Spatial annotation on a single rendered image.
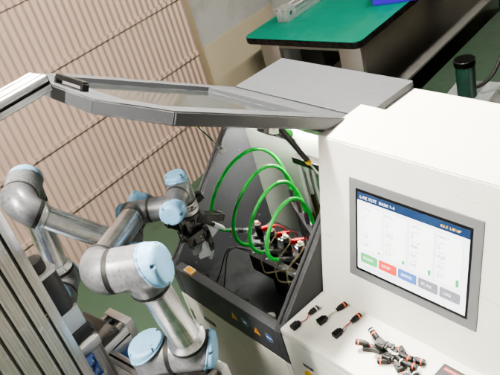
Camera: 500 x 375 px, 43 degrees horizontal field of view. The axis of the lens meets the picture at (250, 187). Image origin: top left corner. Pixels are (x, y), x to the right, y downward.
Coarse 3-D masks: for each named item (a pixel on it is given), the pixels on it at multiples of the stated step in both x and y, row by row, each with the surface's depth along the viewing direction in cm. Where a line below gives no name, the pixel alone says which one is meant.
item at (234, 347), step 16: (192, 304) 277; (208, 320) 271; (224, 320) 257; (224, 336) 268; (240, 336) 252; (224, 352) 279; (240, 352) 263; (256, 352) 248; (272, 352) 236; (240, 368) 274; (256, 368) 259; (272, 368) 245; (288, 368) 233
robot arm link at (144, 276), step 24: (120, 264) 154; (144, 264) 153; (168, 264) 160; (120, 288) 156; (144, 288) 156; (168, 288) 162; (168, 312) 168; (168, 336) 176; (192, 336) 178; (216, 336) 190; (192, 360) 182; (216, 360) 187
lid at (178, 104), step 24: (48, 96) 186; (72, 96) 173; (96, 96) 171; (120, 96) 194; (144, 96) 203; (168, 96) 213; (192, 96) 224; (216, 96) 237; (240, 96) 237; (264, 96) 246; (144, 120) 165; (168, 120) 165; (192, 120) 169; (216, 120) 174; (240, 120) 180; (264, 120) 186; (288, 120) 192; (312, 120) 199; (336, 120) 206
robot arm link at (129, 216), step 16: (128, 208) 192; (144, 208) 194; (112, 224) 183; (128, 224) 183; (112, 240) 172; (128, 240) 179; (96, 256) 158; (80, 272) 160; (96, 272) 155; (96, 288) 157
